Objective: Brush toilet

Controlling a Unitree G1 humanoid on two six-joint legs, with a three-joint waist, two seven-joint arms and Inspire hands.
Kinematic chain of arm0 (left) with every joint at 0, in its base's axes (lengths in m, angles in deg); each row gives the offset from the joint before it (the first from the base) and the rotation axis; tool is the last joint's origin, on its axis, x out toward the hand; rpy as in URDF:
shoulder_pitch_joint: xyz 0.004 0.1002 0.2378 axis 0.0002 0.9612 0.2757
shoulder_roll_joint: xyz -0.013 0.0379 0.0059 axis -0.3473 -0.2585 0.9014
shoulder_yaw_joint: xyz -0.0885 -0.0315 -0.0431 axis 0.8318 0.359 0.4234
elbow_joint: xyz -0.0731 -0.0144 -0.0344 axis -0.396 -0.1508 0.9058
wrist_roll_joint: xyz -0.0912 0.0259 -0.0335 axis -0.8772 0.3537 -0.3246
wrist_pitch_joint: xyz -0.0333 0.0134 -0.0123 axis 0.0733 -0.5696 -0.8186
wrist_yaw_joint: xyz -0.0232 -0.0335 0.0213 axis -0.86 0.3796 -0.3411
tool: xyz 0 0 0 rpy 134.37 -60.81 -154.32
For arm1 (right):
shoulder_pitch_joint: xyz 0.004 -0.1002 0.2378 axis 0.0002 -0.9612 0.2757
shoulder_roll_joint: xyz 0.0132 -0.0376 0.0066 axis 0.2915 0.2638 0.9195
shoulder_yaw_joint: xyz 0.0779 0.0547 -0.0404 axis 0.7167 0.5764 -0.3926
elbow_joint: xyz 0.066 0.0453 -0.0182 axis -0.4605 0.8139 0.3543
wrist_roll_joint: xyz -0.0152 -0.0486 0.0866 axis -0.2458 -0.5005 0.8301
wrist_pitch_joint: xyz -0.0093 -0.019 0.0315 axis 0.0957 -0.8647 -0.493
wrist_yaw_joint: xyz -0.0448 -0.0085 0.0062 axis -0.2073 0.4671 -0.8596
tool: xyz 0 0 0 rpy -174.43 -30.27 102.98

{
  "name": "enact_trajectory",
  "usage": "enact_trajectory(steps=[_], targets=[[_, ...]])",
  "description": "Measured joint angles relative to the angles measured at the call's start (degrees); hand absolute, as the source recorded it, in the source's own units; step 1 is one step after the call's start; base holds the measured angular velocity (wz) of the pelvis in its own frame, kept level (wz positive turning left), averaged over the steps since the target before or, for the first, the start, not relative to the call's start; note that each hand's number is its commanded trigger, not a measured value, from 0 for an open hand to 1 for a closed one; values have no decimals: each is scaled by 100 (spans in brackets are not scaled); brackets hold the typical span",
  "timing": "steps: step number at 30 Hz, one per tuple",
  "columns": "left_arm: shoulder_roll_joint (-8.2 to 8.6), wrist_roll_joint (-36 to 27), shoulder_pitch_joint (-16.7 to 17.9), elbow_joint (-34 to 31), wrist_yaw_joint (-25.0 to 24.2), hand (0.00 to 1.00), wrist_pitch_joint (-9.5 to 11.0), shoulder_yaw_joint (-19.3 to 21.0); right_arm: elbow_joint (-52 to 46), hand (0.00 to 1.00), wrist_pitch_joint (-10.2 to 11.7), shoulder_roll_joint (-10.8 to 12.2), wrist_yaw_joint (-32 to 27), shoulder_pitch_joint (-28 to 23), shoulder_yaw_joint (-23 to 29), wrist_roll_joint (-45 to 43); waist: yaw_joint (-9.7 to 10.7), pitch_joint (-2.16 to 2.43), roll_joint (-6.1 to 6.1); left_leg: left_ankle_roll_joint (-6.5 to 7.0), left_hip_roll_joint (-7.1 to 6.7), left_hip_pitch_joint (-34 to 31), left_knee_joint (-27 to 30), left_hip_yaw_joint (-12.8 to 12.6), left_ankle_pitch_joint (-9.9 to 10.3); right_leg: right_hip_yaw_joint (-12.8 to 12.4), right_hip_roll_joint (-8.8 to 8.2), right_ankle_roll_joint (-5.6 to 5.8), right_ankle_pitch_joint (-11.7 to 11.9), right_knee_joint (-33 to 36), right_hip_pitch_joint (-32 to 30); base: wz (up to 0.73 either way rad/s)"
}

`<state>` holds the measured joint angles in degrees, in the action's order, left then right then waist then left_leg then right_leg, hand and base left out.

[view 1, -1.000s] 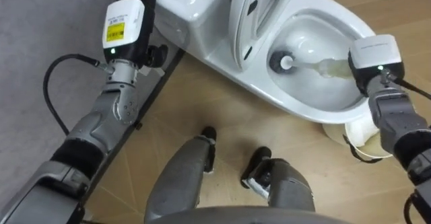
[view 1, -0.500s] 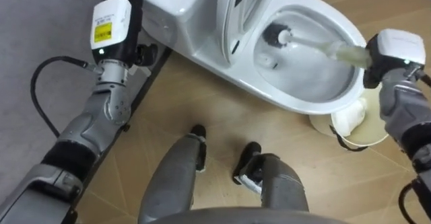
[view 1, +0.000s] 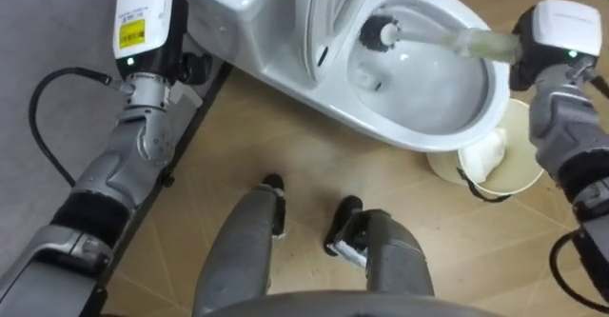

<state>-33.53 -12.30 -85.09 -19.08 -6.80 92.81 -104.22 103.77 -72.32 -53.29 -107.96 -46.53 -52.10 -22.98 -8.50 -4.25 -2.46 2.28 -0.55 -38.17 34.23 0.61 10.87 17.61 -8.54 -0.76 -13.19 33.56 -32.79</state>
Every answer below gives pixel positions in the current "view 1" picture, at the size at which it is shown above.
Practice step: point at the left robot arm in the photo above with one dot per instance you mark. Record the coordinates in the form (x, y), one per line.
(109, 174)

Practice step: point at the white toilet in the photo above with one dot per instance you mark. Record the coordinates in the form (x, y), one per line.
(428, 93)

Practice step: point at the white crumpled paper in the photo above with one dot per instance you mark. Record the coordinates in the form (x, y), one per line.
(483, 157)

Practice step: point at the toilet brush with black head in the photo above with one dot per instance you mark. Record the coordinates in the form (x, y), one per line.
(457, 38)

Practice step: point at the robot legs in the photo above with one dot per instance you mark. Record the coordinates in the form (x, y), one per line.
(247, 250)

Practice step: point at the robot body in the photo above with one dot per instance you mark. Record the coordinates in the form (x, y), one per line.
(352, 305)

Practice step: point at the beige waste bin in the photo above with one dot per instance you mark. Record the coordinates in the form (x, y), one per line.
(514, 164)

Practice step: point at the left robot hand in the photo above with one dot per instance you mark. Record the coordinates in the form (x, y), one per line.
(145, 26)

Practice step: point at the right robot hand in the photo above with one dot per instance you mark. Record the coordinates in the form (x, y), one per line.
(547, 36)

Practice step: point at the white toilet lid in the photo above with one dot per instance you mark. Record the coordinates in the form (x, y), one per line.
(328, 17)

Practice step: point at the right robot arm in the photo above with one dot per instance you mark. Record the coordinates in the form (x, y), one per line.
(571, 126)

